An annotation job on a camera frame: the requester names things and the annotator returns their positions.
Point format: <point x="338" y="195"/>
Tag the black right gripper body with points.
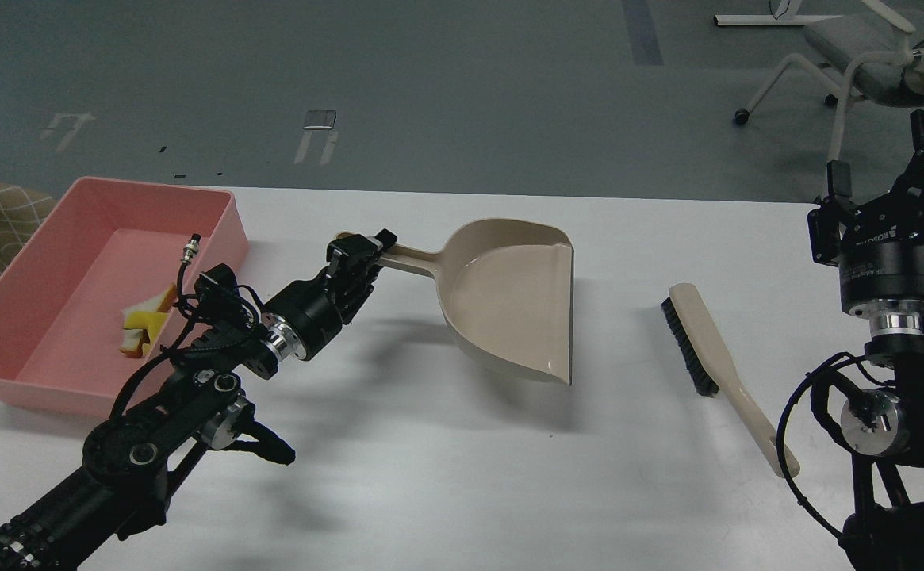
<point x="882" y="252"/>

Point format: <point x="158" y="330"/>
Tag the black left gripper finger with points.
<point x="352" y="266"/>
<point x="367" y="267"/>

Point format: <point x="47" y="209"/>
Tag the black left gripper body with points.
<point x="306" y="316"/>

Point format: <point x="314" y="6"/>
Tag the beige plastic dustpan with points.
<point x="505" y="289"/>

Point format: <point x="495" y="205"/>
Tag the yellow sponge piece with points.
<point x="139" y="331"/>

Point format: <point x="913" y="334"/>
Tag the white bread slice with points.
<point x="162" y="302"/>

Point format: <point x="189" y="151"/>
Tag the beige hand brush black bristles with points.
<point x="711" y="367"/>

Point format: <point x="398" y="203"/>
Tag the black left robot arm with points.
<point x="188" y="401"/>

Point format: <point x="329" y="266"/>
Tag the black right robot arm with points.
<point x="872" y="405"/>

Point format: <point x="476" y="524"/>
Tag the pink plastic bin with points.
<point x="107" y="245"/>

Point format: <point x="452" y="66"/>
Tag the white desk base bar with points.
<point x="768" y="21"/>

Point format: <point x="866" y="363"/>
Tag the white frame grey chair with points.
<point x="872" y="56"/>

